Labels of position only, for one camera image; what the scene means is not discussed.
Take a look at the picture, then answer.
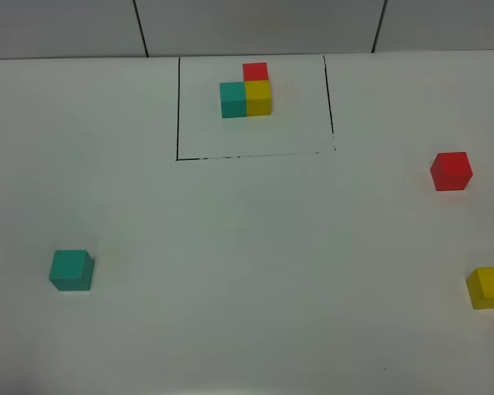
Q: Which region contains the yellow template cube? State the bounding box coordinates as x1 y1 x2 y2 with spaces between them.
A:
245 80 273 117

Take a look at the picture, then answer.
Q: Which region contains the teal template cube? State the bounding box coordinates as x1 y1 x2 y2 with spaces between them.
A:
219 81 246 119

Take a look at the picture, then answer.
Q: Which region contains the red template cube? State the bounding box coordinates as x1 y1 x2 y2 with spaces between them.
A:
242 63 269 81

